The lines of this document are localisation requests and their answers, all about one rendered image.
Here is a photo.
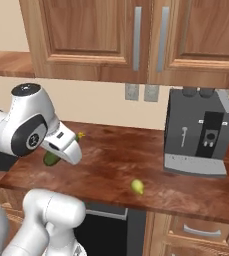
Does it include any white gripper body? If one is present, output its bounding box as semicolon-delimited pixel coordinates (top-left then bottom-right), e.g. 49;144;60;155
40;137;84;166

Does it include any green cucumber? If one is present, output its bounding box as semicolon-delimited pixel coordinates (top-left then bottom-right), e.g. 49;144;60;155
42;131;87;167

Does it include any yellow-green lemon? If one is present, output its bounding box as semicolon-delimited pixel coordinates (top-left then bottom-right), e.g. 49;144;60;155
130;178;146;196

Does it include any wooden drawer front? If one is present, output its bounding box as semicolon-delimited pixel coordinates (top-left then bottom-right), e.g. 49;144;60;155
166;214;229;245

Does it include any wooden base cupboard front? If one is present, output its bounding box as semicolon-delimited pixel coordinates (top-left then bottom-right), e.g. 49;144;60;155
0;195;26;242

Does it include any black dishwasher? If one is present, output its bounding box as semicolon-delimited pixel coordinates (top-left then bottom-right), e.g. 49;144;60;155
73;200;148;256

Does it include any grey coffee machine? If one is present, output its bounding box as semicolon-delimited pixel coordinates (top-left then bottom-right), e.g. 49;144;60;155
162;86;229;179

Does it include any grey dishwasher handle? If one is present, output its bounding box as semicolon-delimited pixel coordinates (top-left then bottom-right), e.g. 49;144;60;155
85;207;129;221

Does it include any grey wall socket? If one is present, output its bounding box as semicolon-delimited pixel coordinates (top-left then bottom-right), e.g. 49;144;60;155
124;83;141;102
143;83;161;103

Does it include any wooden wall shelf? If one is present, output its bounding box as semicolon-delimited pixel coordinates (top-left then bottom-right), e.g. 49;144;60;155
0;50;36;79

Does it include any wooden wall cupboard door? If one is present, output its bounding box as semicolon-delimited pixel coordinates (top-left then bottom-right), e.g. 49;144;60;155
18;0;151;85
148;0;229;90

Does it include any grey cupboard door handle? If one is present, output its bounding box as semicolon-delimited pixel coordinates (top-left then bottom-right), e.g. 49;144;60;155
156;6;171;74
132;6;143;72

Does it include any grey drawer handle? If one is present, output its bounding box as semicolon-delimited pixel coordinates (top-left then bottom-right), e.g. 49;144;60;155
182;223;223;239

